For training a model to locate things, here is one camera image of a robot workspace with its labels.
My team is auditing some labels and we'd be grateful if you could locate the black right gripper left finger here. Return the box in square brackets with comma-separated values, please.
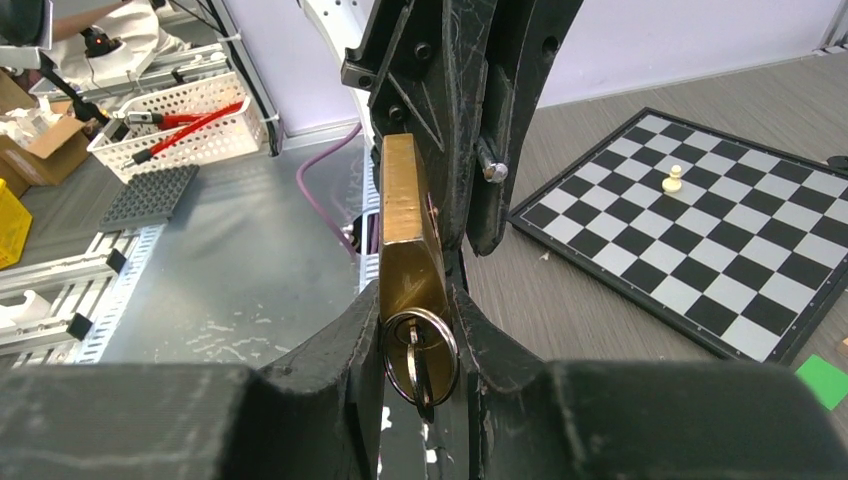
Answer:
[1, 284, 384, 479]

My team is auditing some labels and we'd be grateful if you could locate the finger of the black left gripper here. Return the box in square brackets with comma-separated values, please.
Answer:
[341, 1, 497, 249]
[466, 0, 582, 256]

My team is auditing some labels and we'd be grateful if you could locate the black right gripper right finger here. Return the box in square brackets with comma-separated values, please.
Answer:
[447, 273, 847, 479]

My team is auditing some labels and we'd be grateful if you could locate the brass padlock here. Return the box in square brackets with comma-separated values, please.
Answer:
[377, 132, 511, 425]

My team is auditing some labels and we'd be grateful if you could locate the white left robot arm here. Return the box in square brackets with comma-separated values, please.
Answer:
[301, 0, 581, 256]

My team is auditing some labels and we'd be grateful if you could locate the cream chess pawn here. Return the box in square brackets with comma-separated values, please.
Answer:
[661, 165, 683, 193]

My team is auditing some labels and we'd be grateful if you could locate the white perforated basket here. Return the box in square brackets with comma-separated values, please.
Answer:
[88, 73, 266, 183]

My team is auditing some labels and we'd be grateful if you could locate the grey studded plate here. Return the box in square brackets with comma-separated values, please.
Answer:
[98, 165, 200, 233]

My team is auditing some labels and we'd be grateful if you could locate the black white chessboard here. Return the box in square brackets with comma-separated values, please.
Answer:
[509, 108, 847, 365]

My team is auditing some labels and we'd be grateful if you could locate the green toy brick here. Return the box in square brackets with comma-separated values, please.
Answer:
[796, 355, 847, 411]

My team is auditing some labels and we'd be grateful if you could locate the orange black padlock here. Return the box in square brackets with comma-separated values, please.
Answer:
[826, 155, 848, 174]

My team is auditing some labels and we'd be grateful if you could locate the yellow box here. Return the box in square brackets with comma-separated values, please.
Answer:
[1, 179, 33, 269]

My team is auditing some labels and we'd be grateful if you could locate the cardboard box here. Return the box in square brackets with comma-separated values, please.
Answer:
[1, 72, 89, 197]

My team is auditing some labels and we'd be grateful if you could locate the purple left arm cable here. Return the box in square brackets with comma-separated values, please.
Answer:
[294, 122, 382, 260]

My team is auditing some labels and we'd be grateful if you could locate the red handled tool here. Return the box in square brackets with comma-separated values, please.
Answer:
[121, 101, 244, 170]

